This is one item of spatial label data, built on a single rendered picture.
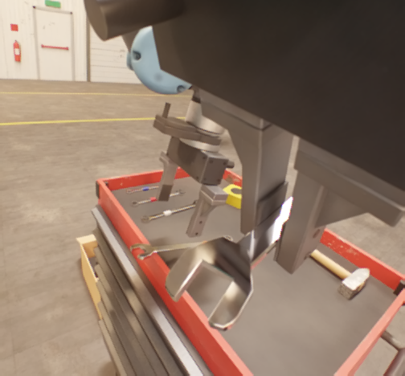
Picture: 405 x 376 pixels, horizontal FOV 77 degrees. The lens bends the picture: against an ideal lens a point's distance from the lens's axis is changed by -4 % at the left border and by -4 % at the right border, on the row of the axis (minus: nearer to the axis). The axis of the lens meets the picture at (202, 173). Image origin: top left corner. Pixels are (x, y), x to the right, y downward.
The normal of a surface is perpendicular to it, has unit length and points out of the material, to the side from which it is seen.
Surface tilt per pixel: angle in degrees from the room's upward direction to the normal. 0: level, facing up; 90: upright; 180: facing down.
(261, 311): 0
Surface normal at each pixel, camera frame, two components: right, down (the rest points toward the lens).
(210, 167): 0.54, 0.41
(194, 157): -0.78, -0.07
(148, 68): 0.16, 0.41
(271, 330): 0.14, -0.90
